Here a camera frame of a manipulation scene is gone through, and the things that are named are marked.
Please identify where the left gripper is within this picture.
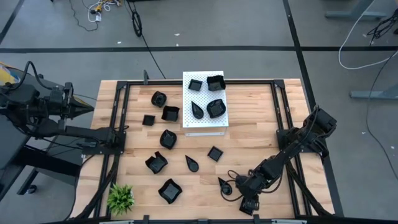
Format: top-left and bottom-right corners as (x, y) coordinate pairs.
(45, 89), (95, 121)

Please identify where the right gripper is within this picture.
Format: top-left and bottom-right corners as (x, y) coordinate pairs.
(236, 174), (269, 211)

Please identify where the black small square plate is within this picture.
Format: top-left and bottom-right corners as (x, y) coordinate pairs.
(207, 145), (224, 162)
(238, 203), (254, 217)
(188, 78), (203, 92)
(142, 114), (156, 127)

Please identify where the black teardrop plate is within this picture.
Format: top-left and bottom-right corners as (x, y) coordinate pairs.
(190, 100), (205, 120)
(217, 177), (233, 196)
(185, 154), (200, 173)

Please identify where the black leaf-shaped plate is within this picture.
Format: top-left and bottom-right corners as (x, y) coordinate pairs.
(159, 129), (178, 151)
(150, 90), (168, 108)
(206, 98), (228, 119)

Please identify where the black wavy square bowl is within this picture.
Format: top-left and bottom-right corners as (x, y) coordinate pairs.
(157, 178), (183, 205)
(144, 151), (169, 175)
(160, 105), (181, 123)
(206, 75), (226, 92)

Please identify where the black side table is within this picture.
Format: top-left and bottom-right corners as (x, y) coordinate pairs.
(0, 114), (82, 200)

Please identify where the yellow blue bag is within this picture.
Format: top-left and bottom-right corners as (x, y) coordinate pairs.
(0, 61), (21, 85)

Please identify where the green artificial potted plant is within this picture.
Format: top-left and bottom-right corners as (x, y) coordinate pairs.
(106, 183), (136, 217)

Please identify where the white perforated shelf rack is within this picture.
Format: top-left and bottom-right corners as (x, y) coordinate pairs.
(182, 70), (230, 137)

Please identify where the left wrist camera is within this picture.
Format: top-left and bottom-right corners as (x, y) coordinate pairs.
(63, 82), (75, 100)

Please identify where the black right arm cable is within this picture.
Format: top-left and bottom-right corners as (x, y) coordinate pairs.
(220, 169), (284, 202)

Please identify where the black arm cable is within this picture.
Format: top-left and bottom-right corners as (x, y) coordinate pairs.
(7, 60), (63, 91)
(220, 169), (284, 202)

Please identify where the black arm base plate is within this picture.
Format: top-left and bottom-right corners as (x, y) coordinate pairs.
(275, 128), (313, 154)
(81, 129), (127, 156)

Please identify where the black sleeved cable bundle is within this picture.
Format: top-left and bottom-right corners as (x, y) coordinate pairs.
(74, 154), (121, 219)
(285, 160), (331, 217)

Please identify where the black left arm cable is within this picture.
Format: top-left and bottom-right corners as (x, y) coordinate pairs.
(7, 60), (63, 91)

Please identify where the thin black cable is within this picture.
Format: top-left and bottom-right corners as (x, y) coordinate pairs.
(365, 49), (398, 181)
(68, 0), (100, 32)

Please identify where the black cable loop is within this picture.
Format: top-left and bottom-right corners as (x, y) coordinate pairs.
(306, 138), (330, 160)

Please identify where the black coiled cable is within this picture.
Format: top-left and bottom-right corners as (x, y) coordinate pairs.
(126, 0), (167, 80)

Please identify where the white yellow cable tangle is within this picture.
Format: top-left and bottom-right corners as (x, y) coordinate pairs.
(88, 0), (122, 23)

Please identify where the long white cable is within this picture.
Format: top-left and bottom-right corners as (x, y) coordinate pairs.
(338, 0), (398, 70)

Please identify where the black tangled cable bundle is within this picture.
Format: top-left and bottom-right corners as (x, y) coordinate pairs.
(366, 14), (398, 47)

